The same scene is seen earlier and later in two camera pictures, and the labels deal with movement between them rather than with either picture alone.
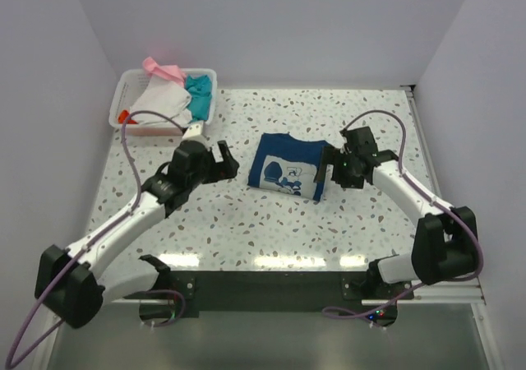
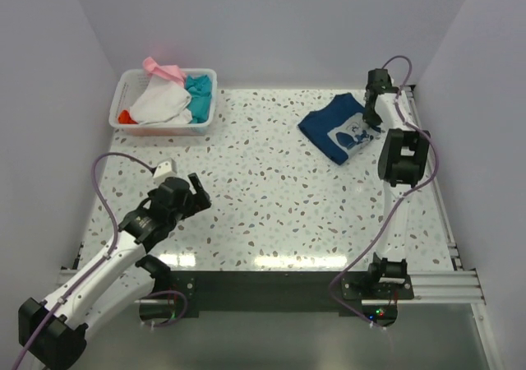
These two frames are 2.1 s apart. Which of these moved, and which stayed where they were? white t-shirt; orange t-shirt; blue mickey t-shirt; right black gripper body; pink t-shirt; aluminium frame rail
Moved: blue mickey t-shirt; right black gripper body
Stayed: pink t-shirt; white t-shirt; aluminium frame rail; orange t-shirt
